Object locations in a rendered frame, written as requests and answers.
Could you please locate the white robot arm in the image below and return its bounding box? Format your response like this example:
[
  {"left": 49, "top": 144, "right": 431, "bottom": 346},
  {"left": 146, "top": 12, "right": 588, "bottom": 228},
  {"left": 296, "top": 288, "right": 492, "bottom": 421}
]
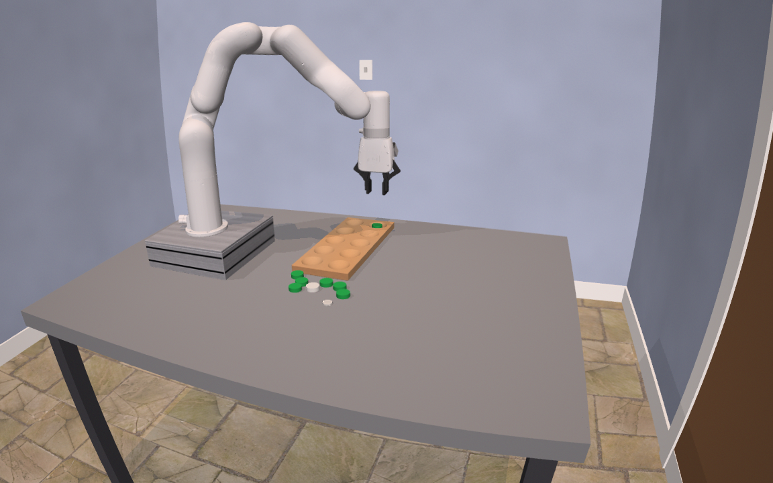
[{"left": 178, "top": 22, "right": 390, "bottom": 237}]

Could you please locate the tan tray with round pockets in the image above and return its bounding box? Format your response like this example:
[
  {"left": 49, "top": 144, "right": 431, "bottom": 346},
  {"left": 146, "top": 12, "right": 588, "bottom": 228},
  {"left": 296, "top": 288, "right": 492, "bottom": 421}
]
[{"left": 292, "top": 217, "right": 394, "bottom": 280}]

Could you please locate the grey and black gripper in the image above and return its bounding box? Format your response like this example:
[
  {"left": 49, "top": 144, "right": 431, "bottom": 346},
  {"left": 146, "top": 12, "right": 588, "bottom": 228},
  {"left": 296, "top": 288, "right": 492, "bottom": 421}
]
[{"left": 354, "top": 136, "right": 401, "bottom": 195}]

